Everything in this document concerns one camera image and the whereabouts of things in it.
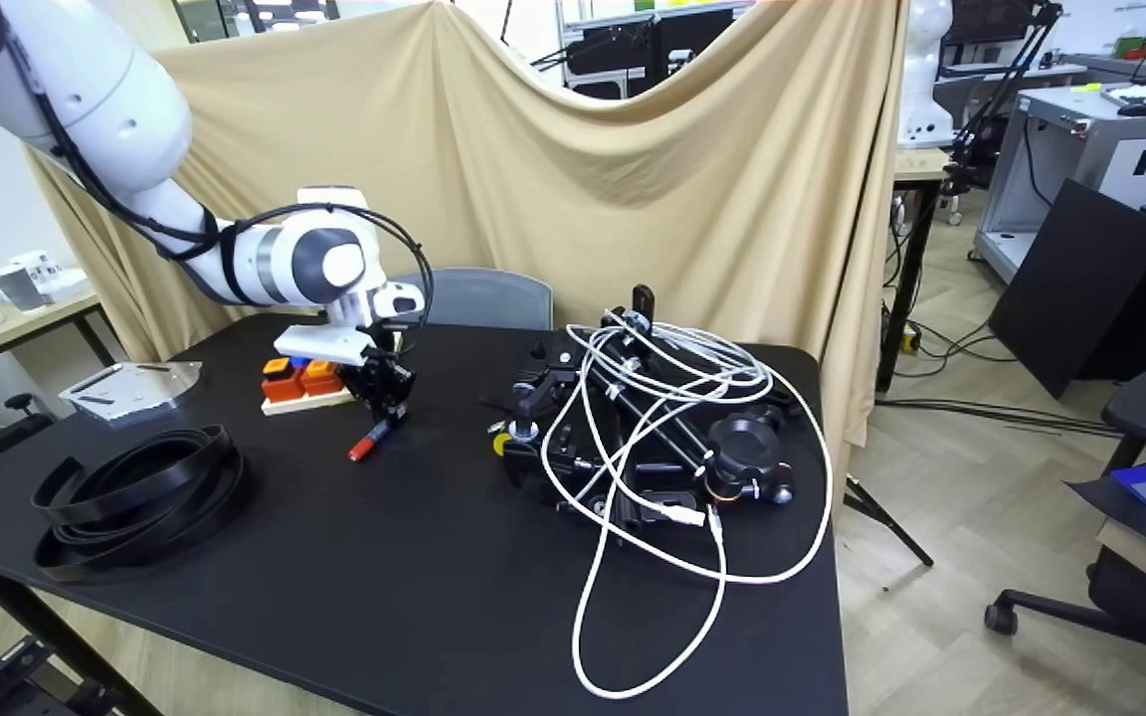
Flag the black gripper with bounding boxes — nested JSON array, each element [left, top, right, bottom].
[[355, 346, 419, 436]]

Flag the blue marker with red cap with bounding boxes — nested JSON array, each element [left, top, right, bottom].
[[347, 411, 404, 469]]

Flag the orange round toy block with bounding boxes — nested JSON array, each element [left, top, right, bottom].
[[297, 358, 351, 396]]

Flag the colourful wooden toy block set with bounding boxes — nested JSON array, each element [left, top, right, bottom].
[[260, 351, 362, 420]]

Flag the red orange toy block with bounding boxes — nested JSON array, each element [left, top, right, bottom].
[[260, 355, 306, 406]]

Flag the grey blue chair back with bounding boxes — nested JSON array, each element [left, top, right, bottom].
[[384, 267, 559, 334]]

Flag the beige cloth backdrop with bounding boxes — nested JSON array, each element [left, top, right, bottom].
[[20, 0, 916, 459]]

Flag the black equipment pile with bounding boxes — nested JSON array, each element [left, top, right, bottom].
[[485, 282, 800, 536]]

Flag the light wooden side desk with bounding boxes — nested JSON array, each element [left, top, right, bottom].
[[0, 277, 123, 390]]

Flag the small white box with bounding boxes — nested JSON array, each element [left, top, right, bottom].
[[0, 245, 87, 313]]

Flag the black background desk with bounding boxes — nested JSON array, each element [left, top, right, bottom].
[[530, 0, 740, 105]]

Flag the black tripod leg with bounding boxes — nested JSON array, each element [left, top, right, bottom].
[[838, 475, 940, 573]]

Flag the wooden side table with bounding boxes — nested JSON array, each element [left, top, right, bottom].
[[876, 143, 956, 396]]

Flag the white machine in background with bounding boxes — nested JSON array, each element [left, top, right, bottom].
[[896, 0, 961, 150]]

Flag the black articulated stand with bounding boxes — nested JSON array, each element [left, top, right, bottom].
[[943, 0, 1066, 190]]

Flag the black leaning panel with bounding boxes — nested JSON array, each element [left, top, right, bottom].
[[987, 174, 1146, 400]]

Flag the grey metal cabinet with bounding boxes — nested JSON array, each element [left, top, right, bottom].
[[969, 85, 1146, 285]]

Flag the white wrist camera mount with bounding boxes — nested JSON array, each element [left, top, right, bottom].
[[272, 322, 380, 371]]

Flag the black coiled ring stack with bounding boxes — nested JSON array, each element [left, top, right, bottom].
[[32, 420, 253, 581]]

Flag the long white cable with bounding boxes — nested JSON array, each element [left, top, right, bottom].
[[536, 312, 838, 704]]

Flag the black floor cables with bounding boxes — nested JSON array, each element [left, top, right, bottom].
[[871, 313, 1113, 436]]

